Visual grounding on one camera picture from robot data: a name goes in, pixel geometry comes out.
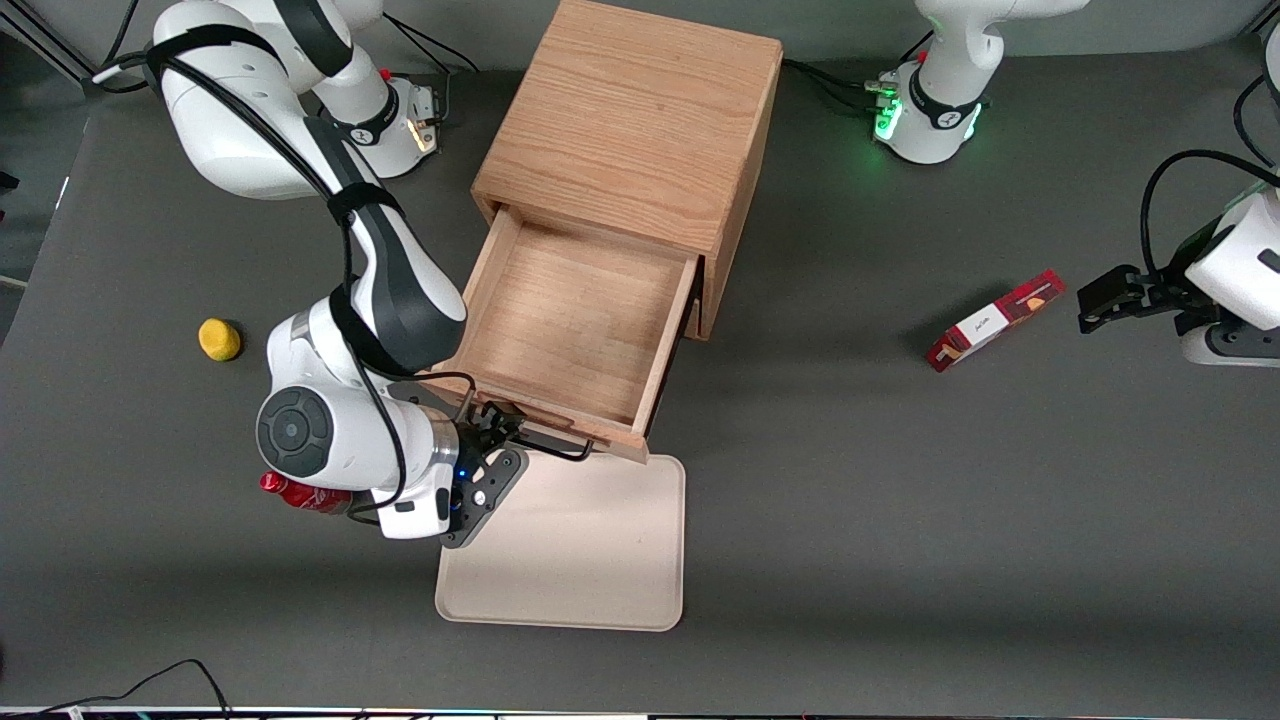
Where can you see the beige plastic tray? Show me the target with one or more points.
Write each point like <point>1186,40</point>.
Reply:
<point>580,550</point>

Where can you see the wooden drawer cabinet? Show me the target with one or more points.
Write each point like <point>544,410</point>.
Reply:
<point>630,120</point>

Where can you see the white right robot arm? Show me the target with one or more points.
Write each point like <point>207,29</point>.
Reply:
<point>400,290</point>

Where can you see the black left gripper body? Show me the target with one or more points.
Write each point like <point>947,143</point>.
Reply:
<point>1163,296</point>

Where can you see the black metal frame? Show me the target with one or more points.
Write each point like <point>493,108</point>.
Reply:
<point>40,35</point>

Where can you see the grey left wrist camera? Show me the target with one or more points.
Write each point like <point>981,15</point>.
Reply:
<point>1230,346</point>

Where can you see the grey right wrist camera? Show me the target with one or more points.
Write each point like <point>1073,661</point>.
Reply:
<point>415,515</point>

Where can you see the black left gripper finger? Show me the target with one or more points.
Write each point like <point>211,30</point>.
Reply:
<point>1105,315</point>
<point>1115,283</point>

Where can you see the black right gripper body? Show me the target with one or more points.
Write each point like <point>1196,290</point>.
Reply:
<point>481,432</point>

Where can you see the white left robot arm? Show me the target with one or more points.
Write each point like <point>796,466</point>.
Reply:
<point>940,100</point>

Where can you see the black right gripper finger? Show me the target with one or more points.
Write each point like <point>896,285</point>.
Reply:
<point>500,413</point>
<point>508,440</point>

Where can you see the red and white carton box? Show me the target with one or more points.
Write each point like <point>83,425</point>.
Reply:
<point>990,322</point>

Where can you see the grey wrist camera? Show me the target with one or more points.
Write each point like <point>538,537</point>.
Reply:
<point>1230,346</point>
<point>415,515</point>

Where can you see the red bottle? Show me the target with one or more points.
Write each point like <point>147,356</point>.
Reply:
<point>300,496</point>

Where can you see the yellow lemon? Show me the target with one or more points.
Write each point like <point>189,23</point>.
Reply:
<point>219,339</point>

